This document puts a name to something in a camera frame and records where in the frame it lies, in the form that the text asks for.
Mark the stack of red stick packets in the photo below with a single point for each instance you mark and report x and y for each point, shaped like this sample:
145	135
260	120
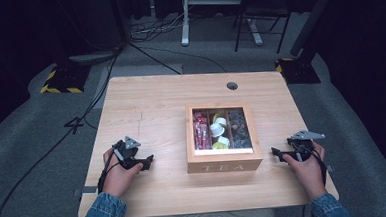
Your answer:
201	131

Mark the pile of small creamer cups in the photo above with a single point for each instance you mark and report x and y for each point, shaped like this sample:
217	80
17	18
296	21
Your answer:
216	130

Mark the grey table bracket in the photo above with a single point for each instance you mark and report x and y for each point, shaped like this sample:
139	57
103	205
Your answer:
86	190
330	168

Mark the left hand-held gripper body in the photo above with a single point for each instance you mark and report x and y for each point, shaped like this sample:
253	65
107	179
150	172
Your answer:
128	152

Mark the wooden box with glass lid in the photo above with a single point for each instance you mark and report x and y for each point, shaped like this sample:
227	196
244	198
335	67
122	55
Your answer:
224	162

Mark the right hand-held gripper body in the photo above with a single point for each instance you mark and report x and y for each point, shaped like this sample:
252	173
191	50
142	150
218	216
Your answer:
301	146

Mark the white desk frame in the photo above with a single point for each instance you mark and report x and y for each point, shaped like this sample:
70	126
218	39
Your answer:
185	25

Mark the person's right hand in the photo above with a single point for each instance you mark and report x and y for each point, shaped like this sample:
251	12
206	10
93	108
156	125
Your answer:
309	175

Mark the person's left hand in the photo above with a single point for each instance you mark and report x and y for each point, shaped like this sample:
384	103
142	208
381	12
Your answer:
116	179

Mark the black slanted stand pole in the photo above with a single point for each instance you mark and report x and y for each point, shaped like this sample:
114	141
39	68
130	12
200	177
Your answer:
313	18

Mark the pile of dark tea bags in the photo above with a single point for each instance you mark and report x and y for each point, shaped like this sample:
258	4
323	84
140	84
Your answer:
239	129

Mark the black metal chair frame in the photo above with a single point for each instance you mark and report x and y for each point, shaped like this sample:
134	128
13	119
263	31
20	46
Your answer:
282	30

